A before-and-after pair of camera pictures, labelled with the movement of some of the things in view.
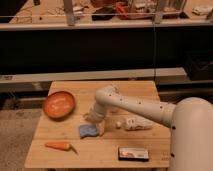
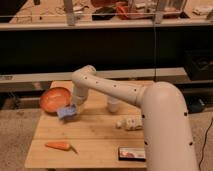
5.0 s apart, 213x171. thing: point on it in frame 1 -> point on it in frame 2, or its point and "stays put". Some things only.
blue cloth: (88, 129) -> (67, 111)
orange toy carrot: (61, 146) stays put
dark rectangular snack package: (140, 154) stays put
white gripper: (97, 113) -> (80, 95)
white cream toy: (135, 123) stays put
